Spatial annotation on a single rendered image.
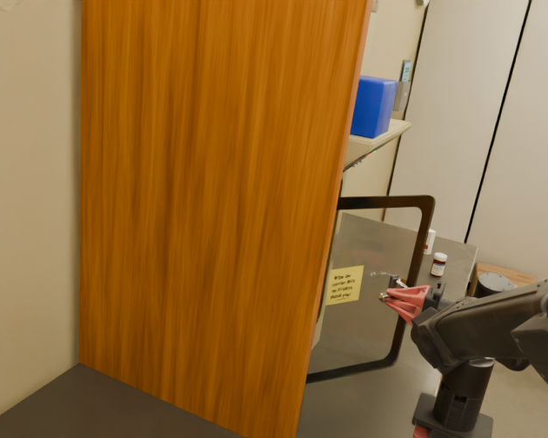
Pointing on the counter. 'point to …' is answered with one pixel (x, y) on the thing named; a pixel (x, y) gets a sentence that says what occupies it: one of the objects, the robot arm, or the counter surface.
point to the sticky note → (344, 285)
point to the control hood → (357, 147)
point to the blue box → (373, 106)
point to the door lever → (390, 295)
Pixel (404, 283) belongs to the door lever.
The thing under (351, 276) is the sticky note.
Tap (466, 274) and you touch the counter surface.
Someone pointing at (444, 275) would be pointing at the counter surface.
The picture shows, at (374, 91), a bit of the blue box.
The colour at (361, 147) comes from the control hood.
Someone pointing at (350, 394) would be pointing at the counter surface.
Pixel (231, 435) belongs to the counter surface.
